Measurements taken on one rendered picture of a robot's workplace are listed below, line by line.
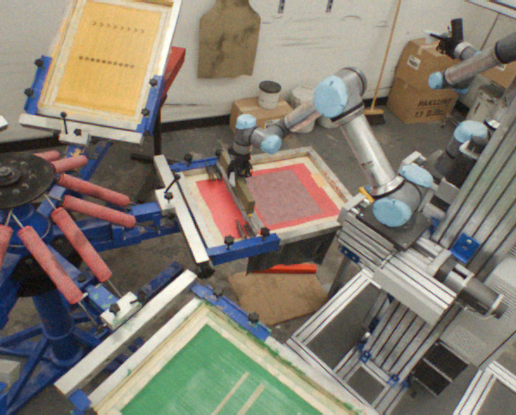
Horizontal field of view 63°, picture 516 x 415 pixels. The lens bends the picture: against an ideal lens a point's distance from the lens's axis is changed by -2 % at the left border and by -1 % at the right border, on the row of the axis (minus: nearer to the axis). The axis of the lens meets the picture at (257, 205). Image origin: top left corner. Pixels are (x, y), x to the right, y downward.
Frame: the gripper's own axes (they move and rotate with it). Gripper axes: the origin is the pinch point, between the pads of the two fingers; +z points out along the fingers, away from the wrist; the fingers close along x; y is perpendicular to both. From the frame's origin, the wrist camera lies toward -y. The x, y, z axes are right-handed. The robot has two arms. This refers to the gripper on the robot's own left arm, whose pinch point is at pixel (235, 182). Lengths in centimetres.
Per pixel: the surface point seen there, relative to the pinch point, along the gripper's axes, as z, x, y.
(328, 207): 13.7, 44.0, 14.4
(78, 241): -7, -69, 21
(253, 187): 13.6, 14.5, -9.2
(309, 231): 10.2, 25.3, 28.3
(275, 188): 13.6, 24.9, -5.8
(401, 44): 36, 269, -200
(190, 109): 87, 43, -200
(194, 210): 10.1, -19.8, 1.8
